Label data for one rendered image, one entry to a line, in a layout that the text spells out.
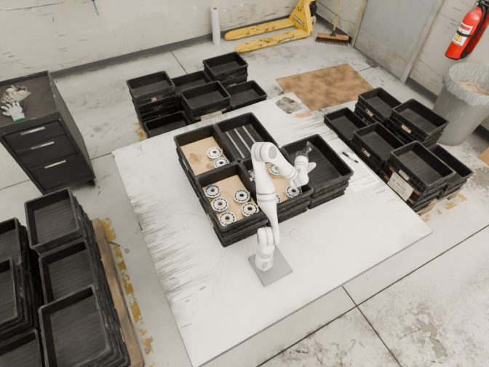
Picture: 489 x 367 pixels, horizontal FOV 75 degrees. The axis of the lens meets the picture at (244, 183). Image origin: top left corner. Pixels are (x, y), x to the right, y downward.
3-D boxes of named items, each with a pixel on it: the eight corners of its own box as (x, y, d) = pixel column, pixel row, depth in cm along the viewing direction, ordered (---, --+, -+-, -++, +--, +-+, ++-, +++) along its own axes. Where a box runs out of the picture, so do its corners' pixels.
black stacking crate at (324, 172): (349, 184, 206) (354, 173, 197) (311, 201, 197) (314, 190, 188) (314, 145, 228) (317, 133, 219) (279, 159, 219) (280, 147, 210)
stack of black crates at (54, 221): (102, 259, 243) (79, 229, 208) (61, 277, 234) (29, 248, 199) (92, 219, 265) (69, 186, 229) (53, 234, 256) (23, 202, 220)
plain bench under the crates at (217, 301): (391, 276, 253) (434, 231, 198) (205, 387, 205) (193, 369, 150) (283, 147, 340) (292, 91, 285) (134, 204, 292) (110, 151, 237)
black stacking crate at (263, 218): (268, 220, 188) (270, 209, 179) (222, 240, 180) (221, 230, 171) (239, 174, 210) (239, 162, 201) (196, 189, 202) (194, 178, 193)
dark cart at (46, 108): (100, 186, 304) (59, 111, 234) (50, 204, 291) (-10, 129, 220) (87, 146, 337) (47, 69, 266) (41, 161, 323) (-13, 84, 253)
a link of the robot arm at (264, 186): (247, 143, 149) (252, 196, 154) (263, 143, 142) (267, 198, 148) (260, 140, 155) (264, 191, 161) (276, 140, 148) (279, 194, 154)
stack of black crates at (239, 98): (252, 105, 360) (253, 79, 333) (265, 121, 343) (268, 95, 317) (220, 116, 348) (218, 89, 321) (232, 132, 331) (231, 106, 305)
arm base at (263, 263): (274, 264, 180) (277, 250, 167) (261, 273, 176) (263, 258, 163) (265, 252, 185) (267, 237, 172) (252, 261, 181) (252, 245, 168)
